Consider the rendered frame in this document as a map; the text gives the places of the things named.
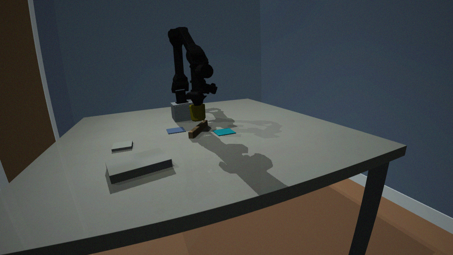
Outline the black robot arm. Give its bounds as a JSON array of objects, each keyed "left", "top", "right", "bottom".
[{"left": 168, "top": 27, "right": 217, "bottom": 104}]

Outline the yellow cup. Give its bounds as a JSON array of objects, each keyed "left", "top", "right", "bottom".
[{"left": 189, "top": 103, "right": 206, "bottom": 121}]

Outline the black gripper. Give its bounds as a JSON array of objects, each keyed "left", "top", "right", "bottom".
[{"left": 186, "top": 78, "right": 209, "bottom": 106}]

